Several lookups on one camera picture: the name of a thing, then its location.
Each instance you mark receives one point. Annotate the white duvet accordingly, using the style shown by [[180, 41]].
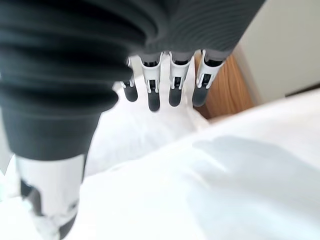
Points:
[[200, 180]]

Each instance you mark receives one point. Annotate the wooden headboard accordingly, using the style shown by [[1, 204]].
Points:
[[225, 85]]

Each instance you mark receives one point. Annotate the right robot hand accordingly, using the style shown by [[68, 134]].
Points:
[[75, 62]]

